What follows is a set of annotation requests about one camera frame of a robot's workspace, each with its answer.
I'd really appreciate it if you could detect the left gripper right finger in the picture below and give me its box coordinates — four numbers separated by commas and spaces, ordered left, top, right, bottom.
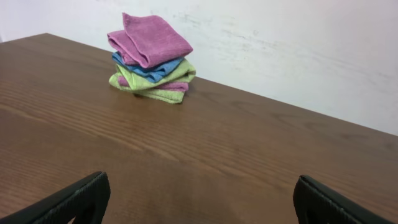
293, 175, 393, 224

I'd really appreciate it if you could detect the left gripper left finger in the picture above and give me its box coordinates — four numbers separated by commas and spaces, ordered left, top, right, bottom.
1, 171, 111, 224

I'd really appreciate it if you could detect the purple microfiber cloth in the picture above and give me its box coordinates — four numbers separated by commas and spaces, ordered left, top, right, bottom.
108, 13, 193, 68

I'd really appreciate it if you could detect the purple folded cloth in stack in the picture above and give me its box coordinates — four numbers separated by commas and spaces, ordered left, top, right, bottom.
117, 76, 189, 92

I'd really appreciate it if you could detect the green folded cloth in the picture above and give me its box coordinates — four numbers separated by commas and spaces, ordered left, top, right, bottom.
109, 59, 196, 91
109, 73, 185, 104

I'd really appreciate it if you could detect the blue folded cloth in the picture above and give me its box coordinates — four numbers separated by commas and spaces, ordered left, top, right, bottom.
112, 52, 183, 83

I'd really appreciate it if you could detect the bottom green folded cloth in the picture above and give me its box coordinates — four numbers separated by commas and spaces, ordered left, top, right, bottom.
109, 73, 185, 104

